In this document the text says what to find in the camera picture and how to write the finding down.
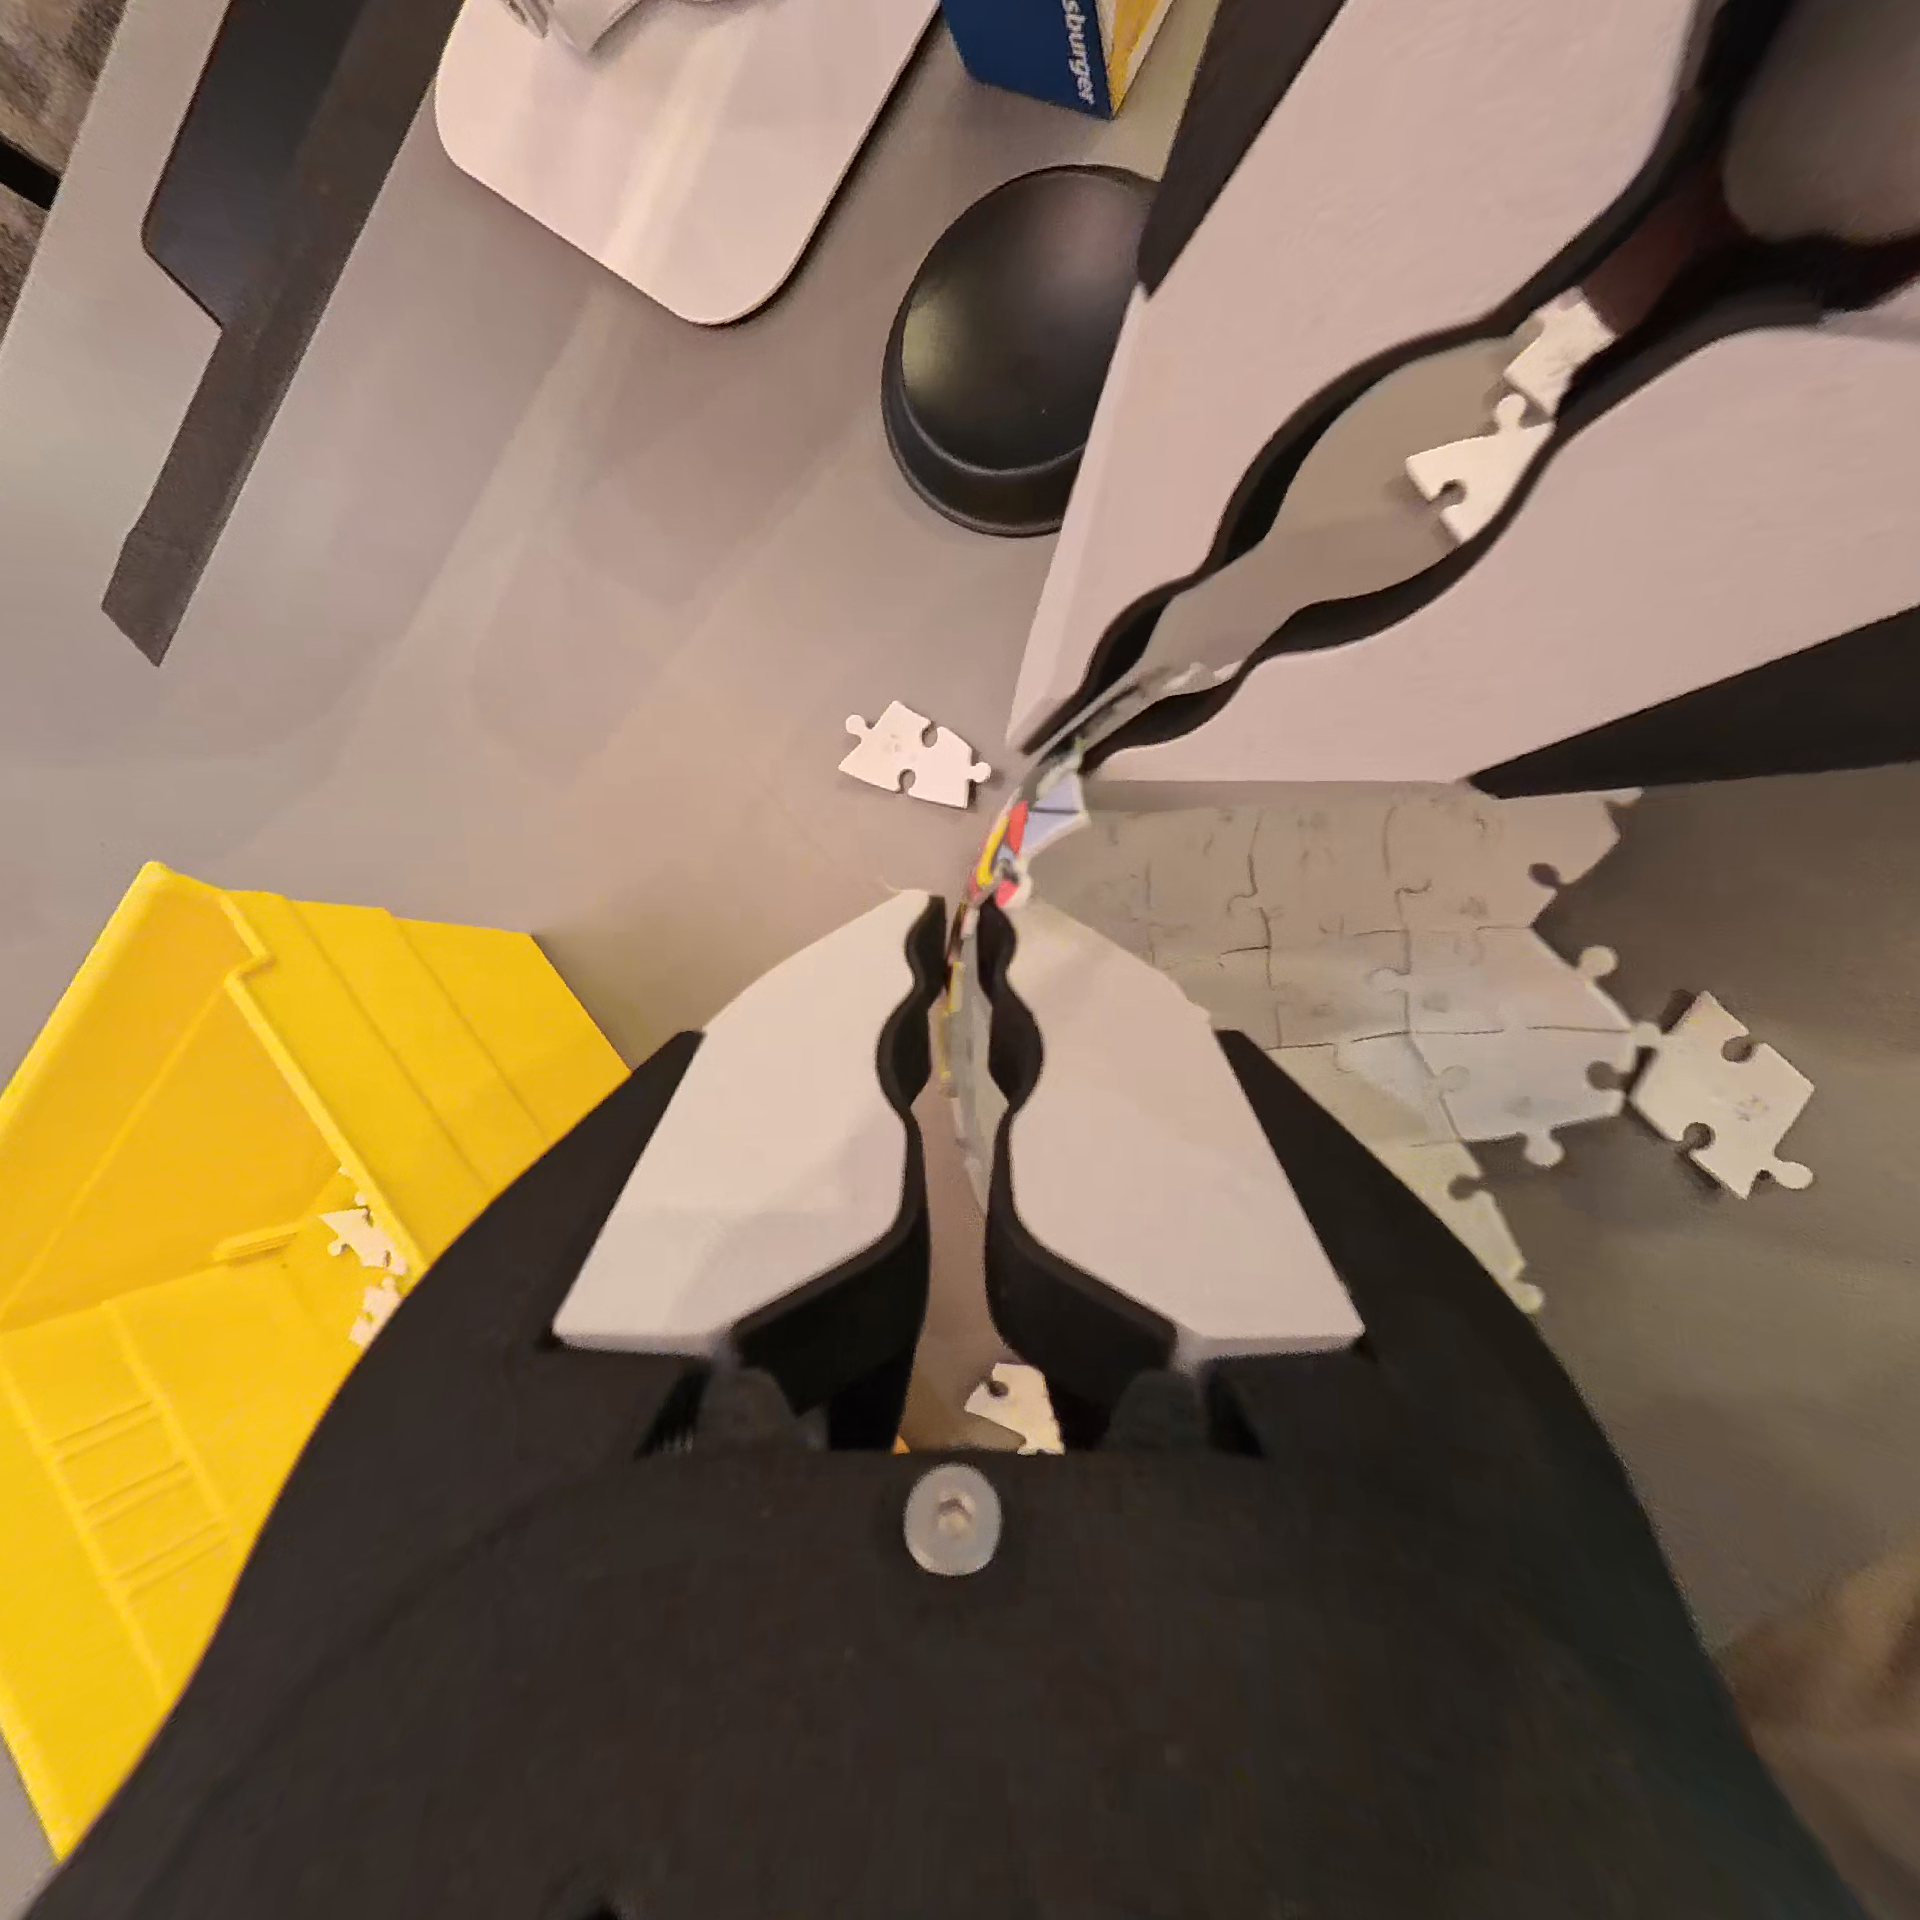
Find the black round ball stand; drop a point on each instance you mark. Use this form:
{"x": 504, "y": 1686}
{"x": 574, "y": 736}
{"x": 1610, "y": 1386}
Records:
{"x": 1005, "y": 344}

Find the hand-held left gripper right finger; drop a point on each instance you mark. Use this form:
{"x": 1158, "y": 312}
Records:
{"x": 1171, "y": 1184}

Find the partly built puzzle ball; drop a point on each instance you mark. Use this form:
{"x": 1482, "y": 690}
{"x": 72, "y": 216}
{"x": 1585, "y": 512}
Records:
{"x": 1351, "y": 961}

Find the pile of puzzle pieces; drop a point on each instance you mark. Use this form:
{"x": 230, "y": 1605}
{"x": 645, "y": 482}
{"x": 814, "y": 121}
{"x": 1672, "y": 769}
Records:
{"x": 361, "y": 1245}

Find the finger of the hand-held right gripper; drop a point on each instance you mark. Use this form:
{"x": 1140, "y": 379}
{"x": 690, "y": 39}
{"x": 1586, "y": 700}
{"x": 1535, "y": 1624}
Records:
{"x": 1351, "y": 224}
{"x": 1724, "y": 524}

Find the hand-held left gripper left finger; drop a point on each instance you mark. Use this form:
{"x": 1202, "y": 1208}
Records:
{"x": 721, "y": 1170}

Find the blue puzzle box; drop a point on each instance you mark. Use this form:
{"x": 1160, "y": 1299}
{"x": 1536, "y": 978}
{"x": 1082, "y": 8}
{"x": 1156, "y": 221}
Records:
{"x": 1051, "y": 44}

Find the white document stand base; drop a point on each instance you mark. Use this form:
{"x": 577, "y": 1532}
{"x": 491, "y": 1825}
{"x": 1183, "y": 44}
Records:
{"x": 675, "y": 150}

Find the yellow plastic bin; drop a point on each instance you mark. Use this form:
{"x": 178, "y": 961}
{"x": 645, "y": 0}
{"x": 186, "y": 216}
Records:
{"x": 180, "y": 1201}

